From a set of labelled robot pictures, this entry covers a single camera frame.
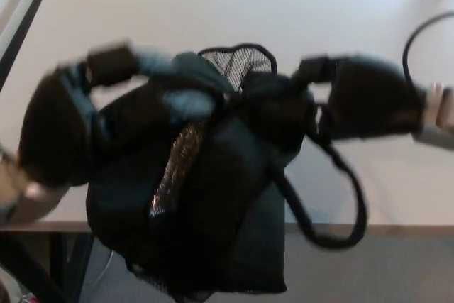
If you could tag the black fabric lunch bag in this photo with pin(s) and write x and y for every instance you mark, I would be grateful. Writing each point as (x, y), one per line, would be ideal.
(227, 189)

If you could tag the small red object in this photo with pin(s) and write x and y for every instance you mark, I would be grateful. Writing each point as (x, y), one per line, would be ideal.
(31, 298)

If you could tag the white neighbouring desk grey edge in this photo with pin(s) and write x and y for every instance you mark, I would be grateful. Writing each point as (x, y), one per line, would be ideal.
(14, 1)

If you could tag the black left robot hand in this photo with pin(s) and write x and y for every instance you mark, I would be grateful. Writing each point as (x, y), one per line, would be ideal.
(53, 129)

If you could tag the black desk leg frame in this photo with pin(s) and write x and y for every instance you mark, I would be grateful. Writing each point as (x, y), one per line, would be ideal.
(67, 264)

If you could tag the light grey rounded object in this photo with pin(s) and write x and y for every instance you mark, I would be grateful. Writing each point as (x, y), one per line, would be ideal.
(7, 289)

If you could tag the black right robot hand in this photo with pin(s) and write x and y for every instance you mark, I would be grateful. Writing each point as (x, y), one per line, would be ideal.
(372, 100)

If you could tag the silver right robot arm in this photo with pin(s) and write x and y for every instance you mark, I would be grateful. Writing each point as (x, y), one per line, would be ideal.
(438, 118)

